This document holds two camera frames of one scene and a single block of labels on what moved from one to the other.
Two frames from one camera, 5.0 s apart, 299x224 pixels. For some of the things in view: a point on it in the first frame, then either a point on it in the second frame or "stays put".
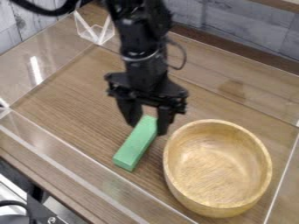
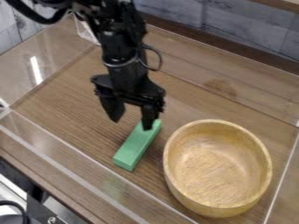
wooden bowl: x=217 y=167 stays put
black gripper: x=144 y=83 → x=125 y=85
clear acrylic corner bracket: x=97 y=34 stays put
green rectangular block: x=135 y=143 stays put
